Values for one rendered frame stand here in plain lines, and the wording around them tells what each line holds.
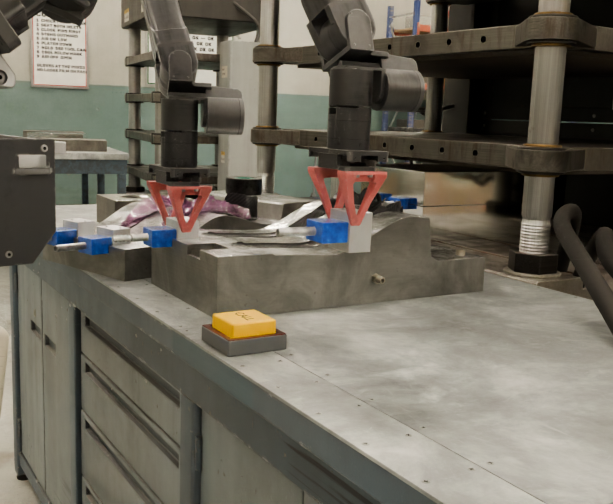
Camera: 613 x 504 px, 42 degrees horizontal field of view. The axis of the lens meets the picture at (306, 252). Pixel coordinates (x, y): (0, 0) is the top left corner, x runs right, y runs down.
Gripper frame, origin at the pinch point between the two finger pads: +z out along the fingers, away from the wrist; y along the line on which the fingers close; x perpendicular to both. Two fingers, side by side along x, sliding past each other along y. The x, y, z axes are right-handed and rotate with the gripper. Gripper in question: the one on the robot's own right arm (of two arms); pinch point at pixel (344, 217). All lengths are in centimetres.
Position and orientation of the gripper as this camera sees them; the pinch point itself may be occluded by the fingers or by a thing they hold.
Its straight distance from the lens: 109.2
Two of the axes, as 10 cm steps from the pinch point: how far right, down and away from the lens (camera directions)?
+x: -8.6, 0.5, -5.2
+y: -5.2, -1.6, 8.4
